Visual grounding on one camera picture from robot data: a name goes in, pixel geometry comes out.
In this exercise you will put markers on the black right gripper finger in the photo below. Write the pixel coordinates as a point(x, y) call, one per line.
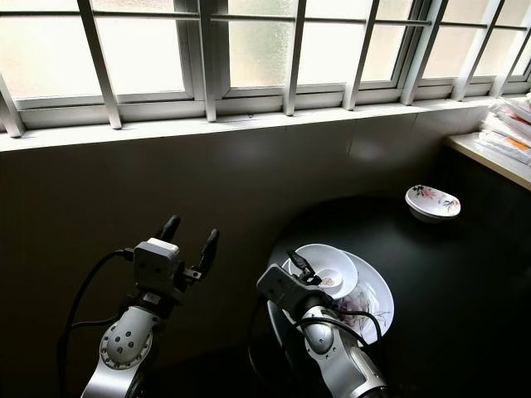
point(300, 264)

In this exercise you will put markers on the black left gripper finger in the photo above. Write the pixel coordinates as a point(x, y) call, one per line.
point(170, 229)
point(210, 251)

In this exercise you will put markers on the plain white bowl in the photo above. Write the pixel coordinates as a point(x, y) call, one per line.
point(338, 264)

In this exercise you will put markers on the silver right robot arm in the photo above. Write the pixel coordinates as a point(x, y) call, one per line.
point(332, 348)

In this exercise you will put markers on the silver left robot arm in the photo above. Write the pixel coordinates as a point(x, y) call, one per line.
point(124, 348)

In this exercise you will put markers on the small white floral bowl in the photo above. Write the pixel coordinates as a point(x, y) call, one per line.
point(431, 203)

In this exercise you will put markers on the white window security grille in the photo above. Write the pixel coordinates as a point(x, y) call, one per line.
point(99, 66)

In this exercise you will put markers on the white framed window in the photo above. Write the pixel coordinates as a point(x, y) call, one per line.
point(50, 58)

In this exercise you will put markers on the clear plastic food packets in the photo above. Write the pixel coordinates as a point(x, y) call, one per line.
point(510, 124)

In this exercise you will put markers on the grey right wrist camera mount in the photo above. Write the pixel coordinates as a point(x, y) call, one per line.
point(282, 287)

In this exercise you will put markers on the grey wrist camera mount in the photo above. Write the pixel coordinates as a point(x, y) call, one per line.
point(156, 261)
point(282, 287)

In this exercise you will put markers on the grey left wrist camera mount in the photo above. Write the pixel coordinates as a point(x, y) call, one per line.
point(156, 261)

